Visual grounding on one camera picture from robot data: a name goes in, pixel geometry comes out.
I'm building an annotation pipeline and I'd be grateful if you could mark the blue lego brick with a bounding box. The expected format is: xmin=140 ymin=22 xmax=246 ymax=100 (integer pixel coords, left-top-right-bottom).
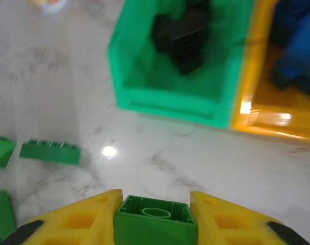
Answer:
xmin=284 ymin=12 xmax=310 ymax=86
xmin=270 ymin=0 xmax=310 ymax=44

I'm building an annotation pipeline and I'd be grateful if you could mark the dark green long lego brick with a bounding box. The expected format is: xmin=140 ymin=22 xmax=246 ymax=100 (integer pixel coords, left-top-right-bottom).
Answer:
xmin=18 ymin=138 xmax=82 ymax=166

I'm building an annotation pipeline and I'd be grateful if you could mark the green curved lego brick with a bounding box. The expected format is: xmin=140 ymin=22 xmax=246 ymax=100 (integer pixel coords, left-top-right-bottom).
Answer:
xmin=0 ymin=135 xmax=17 ymax=171

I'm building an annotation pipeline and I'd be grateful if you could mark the green plastic bin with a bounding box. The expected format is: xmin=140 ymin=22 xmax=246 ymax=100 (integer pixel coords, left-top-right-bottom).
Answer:
xmin=106 ymin=0 xmax=255 ymax=129

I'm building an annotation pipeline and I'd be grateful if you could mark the black lego brick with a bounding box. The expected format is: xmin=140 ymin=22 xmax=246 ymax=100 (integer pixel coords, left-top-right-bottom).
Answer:
xmin=151 ymin=12 xmax=210 ymax=53
xmin=169 ymin=47 xmax=206 ymax=77
xmin=185 ymin=0 xmax=212 ymax=26

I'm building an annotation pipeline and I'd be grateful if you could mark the bright green studded lego brick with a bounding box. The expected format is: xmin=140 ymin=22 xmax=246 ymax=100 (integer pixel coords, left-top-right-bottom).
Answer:
xmin=0 ymin=190 xmax=17 ymax=243

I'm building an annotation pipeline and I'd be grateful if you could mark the orange plastic bin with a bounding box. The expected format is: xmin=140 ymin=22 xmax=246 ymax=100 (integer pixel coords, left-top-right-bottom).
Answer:
xmin=229 ymin=0 xmax=310 ymax=142

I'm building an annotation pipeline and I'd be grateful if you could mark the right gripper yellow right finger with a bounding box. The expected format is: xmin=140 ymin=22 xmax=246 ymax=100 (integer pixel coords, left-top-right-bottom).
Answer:
xmin=190 ymin=190 xmax=310 ymax=245

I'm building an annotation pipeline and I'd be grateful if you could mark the small green square lego brick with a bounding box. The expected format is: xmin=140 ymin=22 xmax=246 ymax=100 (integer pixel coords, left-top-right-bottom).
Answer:
xmin=113 ymin=194 xmax=199 ymax=245

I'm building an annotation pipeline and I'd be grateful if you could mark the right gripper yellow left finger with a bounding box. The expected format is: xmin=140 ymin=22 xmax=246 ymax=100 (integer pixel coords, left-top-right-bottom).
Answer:
xmin=1 ymin=188 xmax=123 ymax=245

